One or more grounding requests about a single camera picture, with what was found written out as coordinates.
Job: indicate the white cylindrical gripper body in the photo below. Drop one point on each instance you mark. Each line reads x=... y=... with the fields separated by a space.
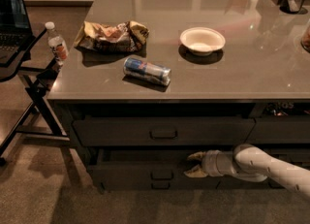
x=210 y=163

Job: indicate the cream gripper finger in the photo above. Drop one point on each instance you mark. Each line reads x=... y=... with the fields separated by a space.
x=198 y=156
x=196 y=172

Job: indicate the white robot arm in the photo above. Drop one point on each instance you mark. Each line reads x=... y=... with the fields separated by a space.
x=249 y=163

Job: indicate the dark drawer cabinet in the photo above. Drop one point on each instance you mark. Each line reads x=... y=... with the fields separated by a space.
x=186 y=145

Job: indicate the snack packet in drawer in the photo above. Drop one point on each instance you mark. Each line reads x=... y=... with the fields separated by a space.
x=284 y=109

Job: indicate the blue silver energy drink can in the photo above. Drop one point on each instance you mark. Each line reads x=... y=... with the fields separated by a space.
x=142 y=70

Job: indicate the white paper bowl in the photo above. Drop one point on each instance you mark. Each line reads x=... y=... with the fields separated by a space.
x=202 y=41

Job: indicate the crumpled chip bag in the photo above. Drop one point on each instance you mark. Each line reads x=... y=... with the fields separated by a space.
x=129 y=36

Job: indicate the black laptop stand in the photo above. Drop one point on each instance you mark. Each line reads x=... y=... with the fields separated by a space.
x=36 y=82

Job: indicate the clear plastic water bottle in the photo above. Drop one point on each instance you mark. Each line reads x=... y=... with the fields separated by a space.
x=57 y=43

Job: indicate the black laptop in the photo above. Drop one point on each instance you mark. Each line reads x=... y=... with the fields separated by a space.
x=15 y=30

